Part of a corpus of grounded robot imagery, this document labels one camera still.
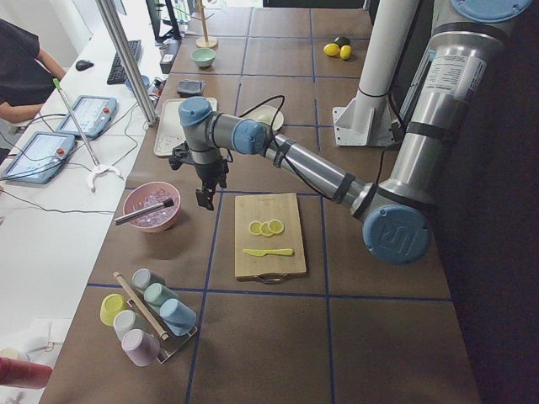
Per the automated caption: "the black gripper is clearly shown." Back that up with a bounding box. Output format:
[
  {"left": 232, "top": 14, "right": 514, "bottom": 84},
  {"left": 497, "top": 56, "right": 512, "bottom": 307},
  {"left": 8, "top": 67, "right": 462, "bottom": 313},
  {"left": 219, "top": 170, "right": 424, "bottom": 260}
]
[{"left": 195, "top": 157, "right": 229, "bottom": 210}]

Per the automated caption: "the cream round plate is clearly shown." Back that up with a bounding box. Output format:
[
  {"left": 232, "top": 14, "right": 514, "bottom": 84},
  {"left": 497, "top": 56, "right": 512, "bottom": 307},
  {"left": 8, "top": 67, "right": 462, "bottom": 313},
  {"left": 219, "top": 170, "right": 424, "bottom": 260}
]
[{"left": 245, "top": 104, "right": 284, "bottom": 131}]

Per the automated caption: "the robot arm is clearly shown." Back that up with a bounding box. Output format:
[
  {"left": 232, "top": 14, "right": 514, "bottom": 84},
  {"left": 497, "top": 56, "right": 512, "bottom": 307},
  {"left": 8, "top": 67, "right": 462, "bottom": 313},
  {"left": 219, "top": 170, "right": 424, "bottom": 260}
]
[{"left": 170, "top": 1, "right": 530, "bottom": 265}]

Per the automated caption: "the white bear tray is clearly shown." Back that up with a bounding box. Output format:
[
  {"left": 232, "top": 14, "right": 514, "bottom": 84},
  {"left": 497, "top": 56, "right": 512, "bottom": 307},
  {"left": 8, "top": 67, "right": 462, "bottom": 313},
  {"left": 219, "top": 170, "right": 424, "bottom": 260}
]
[{"left": 153, "top": 97, "right": 219, "bottom": 158}]

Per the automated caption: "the steel muddler black tip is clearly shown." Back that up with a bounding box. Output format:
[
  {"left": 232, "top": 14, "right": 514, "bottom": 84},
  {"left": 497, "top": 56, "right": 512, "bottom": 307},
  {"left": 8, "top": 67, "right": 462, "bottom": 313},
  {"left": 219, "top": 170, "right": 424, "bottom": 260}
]
[{"left": 114, "top": 198, "right": 174, "bottom": 226}]

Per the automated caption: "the lemon slice bottom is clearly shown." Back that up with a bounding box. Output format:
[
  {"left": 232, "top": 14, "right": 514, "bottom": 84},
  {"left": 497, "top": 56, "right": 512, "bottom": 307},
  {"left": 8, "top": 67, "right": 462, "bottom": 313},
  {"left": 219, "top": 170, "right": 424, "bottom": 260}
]
[{"left": 248, "top": 221, "right": 262, "bottom": 236}]

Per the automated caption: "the lemon slice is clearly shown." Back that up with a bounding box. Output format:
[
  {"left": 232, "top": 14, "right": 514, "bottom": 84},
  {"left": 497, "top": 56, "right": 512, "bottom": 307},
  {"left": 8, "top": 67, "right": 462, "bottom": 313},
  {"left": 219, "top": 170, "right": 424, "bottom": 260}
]
[
  {"left": 248, "top": 221, "right": 262, "bottom": 236},
  {"left": 260, "top": 221, "right": 274, "bottom": 237},
  {"left": 268, "top": 219, "right": 285, "bottom": 235}
]

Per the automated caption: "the lemon slice middle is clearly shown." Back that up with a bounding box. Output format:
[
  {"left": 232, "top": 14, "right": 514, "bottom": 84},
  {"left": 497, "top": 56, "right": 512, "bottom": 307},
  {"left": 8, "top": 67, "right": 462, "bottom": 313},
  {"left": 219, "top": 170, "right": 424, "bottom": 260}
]
[{"left": 260, "top": 221, "right": 274, "bottom": 237}]

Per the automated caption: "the pink bowl with ice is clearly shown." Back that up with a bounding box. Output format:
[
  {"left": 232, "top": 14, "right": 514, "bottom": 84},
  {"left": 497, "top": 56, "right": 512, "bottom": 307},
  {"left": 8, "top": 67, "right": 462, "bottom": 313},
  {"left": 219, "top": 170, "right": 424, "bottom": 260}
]
[{"left": 123, "top": 182, "right": 181, "bottom": 232}]

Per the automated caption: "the lemon slice top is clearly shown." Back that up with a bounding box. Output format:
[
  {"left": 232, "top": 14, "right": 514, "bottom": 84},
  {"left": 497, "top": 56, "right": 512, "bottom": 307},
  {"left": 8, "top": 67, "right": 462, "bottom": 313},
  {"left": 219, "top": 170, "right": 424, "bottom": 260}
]
[{"left": 268, "top": 219, "right": 285, "bottom": 235}]

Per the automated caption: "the yellow plastic knife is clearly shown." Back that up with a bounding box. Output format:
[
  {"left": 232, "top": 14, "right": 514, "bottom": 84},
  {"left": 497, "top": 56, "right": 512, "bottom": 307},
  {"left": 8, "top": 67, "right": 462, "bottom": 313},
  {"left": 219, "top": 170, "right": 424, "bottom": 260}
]
[{"left": 243, "top": 248, "right": 295, "bottom": 258}]

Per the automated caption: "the grey folded cloth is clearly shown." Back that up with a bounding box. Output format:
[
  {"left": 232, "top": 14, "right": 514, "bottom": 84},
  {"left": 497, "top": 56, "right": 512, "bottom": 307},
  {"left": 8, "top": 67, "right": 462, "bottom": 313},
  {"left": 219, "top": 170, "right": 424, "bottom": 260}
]
[{"left": 177, "top": 80, "right": 206, "bottom": 98}]

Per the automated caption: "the bamboo cutting board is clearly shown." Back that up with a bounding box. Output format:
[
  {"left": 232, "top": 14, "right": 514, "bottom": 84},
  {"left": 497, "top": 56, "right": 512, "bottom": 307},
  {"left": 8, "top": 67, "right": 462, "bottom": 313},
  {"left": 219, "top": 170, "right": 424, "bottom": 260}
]
[{"left": 234, "top": 193, "right": 307, "bottom": 283}]

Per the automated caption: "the grey-blue cup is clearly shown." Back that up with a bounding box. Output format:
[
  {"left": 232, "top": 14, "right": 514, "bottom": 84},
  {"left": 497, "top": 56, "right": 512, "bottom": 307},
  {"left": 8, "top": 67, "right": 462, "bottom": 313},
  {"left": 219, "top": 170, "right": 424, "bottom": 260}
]
[{"left": 131, "top": 268, "right": 166, "bottom": 292}]

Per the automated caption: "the reacher grabber stick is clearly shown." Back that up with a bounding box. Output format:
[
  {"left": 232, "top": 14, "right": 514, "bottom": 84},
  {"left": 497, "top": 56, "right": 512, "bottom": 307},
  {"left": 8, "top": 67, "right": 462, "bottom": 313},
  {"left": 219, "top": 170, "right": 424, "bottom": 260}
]
[{"left": 53, "top": 78, "right": 123, "bottom": 193}]

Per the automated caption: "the blue bowl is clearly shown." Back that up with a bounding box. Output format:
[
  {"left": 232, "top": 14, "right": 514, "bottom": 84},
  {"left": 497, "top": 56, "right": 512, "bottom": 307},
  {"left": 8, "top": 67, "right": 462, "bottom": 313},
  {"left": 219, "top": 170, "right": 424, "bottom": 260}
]
[{"left": 124, "top": 75, "right": 150, "bottom": 96}]

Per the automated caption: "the green cup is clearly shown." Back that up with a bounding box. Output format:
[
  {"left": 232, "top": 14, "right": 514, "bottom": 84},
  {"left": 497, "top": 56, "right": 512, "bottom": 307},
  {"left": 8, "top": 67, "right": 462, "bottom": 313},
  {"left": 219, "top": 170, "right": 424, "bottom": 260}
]
[{"left": 143, "top": 283, "right": 179, "bottom": 314}]

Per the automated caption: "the green bowl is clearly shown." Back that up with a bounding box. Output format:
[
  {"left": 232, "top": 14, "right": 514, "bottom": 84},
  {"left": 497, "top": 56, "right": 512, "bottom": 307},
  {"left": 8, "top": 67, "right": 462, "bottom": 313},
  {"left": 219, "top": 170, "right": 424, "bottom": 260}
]
[{"left": 190, "top": 48, "right": 216, "bottom": 68}]

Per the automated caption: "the blue cup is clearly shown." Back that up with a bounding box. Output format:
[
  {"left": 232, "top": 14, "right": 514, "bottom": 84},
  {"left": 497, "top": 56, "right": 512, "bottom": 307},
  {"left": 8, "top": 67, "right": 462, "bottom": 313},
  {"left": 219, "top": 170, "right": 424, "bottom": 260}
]
[{"left": 159, "top": 299, "right": 196, "bottom": 336}]

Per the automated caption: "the far teach pendant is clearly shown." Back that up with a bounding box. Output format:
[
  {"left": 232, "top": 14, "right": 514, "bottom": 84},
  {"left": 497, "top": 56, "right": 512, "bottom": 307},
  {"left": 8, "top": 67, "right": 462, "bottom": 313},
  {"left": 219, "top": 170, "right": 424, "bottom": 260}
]
[{"left": 72, "top": 95, "right": 118, "bottom": 140}]

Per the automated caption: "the teach pendant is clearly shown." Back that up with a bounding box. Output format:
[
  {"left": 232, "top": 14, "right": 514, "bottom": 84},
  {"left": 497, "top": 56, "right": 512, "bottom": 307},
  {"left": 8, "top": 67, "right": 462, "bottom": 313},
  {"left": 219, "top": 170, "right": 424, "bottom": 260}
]
[
  {"left": 1, "top": 132, "right": 77, "bottom": 184},
  {"left": 72, "top": 95, "right": 118, "bottom": 140}
]

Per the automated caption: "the black label box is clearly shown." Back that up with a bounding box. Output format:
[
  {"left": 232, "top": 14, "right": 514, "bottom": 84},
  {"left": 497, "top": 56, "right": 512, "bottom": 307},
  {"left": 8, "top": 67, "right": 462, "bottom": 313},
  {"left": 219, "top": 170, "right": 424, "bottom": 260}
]
[{"left": 159, "top": 40, "right": 181, "bottom": 74}]

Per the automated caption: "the wooden mug tree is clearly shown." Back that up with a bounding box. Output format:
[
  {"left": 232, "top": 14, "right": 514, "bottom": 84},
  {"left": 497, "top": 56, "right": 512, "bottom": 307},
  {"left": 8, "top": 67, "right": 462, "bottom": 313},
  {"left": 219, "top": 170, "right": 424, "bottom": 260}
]
[{"left": 191, "top": 0, "right": 218, "bottom": 49}]

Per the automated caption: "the black keyboard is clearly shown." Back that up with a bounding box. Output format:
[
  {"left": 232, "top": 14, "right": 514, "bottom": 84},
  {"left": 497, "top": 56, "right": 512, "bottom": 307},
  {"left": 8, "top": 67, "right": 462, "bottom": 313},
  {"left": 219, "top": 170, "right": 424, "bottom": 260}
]
[{"left": 106, "top": 40, "right": 143, "bottom": 86}]

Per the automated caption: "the yellow cup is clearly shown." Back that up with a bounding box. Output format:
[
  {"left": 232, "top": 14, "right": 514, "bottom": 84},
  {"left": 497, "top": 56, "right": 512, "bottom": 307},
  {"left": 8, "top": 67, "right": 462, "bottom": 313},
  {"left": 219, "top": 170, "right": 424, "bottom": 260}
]
[{"left": 99, "top": 293, "right": 127, "bottom": 327}]

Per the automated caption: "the white cup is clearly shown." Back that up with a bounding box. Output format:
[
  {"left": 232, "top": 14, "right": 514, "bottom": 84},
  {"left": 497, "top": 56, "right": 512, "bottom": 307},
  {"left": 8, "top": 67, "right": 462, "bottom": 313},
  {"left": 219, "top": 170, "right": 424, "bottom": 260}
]
[{"left": 113, "top": 310, "right": 148, "bottom": 342}]

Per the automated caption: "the white cup rack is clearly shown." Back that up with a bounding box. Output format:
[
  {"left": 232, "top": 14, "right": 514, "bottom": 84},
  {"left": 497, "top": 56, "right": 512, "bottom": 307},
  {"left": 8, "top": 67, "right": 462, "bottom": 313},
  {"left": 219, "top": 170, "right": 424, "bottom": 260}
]
[{"left": 113, "top": 272, "right": 199, "bottom": 364}]

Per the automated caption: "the yellow lemon upper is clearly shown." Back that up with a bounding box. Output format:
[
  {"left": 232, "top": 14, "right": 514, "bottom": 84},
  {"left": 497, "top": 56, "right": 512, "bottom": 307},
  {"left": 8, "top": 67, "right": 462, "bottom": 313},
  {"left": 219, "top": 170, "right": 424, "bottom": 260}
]
[{"left": 323, "top": 43, "right": 340, "bottom": 57}]

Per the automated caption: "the yellow lemon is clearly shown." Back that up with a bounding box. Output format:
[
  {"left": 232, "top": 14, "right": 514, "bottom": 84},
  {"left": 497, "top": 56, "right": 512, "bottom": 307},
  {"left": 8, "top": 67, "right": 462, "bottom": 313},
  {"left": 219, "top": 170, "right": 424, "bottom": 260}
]
[
  {"left": 339, "top": 45, "right": 352, "bottom": 61},
  {"left": 323, "top": 43, "right": 340, "bottom": 57}
]

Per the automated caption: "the black computer mouse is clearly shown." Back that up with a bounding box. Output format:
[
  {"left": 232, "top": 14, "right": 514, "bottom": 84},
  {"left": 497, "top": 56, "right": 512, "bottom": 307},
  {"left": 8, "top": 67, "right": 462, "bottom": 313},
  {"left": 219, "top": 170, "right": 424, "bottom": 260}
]
[{"left": 75, "top": 60, "right": 94, "bottom": 72}]

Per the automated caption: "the near teach pendant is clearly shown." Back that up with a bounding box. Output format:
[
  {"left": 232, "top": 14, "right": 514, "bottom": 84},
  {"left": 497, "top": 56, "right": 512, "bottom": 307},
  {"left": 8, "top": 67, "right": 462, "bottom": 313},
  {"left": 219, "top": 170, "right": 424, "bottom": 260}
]
[{"left": 1, "top": 132, "right": 77, "bottom": 184}]

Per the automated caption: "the pink cup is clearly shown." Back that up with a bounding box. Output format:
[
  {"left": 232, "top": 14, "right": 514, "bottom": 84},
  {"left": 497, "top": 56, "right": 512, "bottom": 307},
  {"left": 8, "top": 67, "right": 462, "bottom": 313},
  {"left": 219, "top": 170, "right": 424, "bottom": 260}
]
[{"left": 121, "top": 328, "right": 160, "bottom": 367}]

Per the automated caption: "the yellow lemon lower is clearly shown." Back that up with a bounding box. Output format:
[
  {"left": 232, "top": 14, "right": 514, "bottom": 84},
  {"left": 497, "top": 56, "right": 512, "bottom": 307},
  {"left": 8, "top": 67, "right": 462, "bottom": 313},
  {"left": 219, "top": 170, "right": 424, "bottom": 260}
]
[{"left": 339, "top": 45, "right": 352, "bottom": 61}]

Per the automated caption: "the green lime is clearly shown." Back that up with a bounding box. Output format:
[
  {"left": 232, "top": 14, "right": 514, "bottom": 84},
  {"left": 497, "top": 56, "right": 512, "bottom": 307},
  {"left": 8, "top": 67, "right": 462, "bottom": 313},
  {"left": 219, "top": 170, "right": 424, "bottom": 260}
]
[{"left": 333, "top": 36, "right": 350, "bottom": 48}]

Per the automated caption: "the seated person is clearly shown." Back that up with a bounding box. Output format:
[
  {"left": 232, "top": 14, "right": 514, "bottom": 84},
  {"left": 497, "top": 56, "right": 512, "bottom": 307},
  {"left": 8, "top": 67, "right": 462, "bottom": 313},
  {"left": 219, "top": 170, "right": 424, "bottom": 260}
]
[{"left": 1, "top": 19, "right": 66, "bottom": 124}]

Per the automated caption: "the red bottle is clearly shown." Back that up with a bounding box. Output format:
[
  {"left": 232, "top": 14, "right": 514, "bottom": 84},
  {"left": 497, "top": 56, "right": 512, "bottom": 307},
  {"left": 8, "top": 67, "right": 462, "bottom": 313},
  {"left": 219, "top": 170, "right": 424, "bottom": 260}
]
[{"left": 1, "top": 357, "right": 52, "bottom": 389}]

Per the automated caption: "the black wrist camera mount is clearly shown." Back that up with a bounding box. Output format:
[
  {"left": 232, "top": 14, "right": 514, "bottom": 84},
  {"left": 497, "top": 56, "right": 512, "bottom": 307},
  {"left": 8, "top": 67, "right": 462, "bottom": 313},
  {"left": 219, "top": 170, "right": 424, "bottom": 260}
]
[{"left": 168, "top": 141, "right": 195, "bottom": 171}]

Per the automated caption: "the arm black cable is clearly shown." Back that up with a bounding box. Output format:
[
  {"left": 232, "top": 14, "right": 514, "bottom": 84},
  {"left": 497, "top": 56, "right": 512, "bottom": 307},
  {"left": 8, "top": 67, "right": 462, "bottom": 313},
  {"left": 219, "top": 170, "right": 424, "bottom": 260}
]
[{"left": 227, "top": 94, "right": 338, "bottom": 203}]

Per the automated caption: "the aluminium frame post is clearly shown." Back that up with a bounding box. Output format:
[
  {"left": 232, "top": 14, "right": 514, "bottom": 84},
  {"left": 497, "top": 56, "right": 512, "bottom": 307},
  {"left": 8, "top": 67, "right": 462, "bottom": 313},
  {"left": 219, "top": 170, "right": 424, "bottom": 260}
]
[{"left": 96, "top": 0, "right": 158, "bottom": 127}]

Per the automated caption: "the white pole mount base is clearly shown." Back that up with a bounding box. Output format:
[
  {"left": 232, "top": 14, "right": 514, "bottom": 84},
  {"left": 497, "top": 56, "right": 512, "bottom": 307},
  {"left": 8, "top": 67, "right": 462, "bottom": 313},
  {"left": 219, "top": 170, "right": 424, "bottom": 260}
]
[{"left": 333, "top": 0, "right": 419, "bottom": 146}]

